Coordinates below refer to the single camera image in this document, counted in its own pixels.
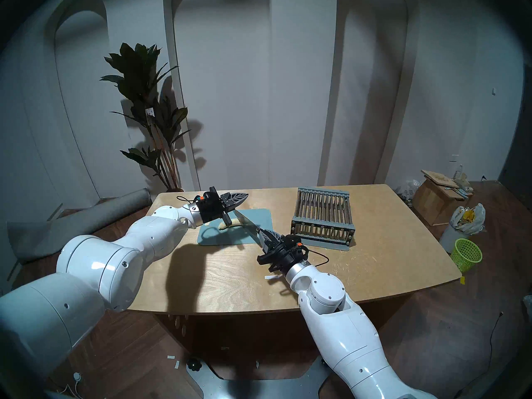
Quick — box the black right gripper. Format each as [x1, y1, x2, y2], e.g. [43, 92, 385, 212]
[256, 231, 310, 274]

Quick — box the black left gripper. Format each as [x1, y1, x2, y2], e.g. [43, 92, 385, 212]
[198, 187, 249, 228]

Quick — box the black handled kitchen knife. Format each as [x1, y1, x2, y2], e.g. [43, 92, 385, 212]
[234, 210, 263, 234]

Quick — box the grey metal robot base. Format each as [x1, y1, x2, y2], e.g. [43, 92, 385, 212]
[186, 355, 333, 399]

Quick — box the light blue cutting board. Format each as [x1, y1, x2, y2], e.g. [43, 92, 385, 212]
[197, 208, 273, 246]

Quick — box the flat wooden board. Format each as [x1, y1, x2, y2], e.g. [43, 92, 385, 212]
[421, 170, 460, 189]

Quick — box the grey metal dish rack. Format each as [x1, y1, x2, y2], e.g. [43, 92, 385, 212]
[290, 187, 356, 251]

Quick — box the clear plastic bag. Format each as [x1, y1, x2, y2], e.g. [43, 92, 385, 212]
[395, 179, 422, 207]

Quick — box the cardboard box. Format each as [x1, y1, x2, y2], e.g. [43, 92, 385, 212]
[411, 178, 460, 226]

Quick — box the tall green potted plant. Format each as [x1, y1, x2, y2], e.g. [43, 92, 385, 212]
[100, 43, 192, 193]

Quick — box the rolled grey floor mat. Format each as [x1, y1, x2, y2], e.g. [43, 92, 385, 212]
[6, 188, 151, 265]

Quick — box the white bucket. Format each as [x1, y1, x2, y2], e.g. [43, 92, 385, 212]
[439, 224, 466, 254]

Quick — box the green mesh waste basket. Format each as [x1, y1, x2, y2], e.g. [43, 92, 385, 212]
[450, 238, 483, 274]

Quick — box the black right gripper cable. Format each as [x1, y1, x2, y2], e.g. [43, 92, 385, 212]
[305, 249, 330, 268]

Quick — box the black floor cable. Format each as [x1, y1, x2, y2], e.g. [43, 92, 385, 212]
[453, 311, 504, 397]

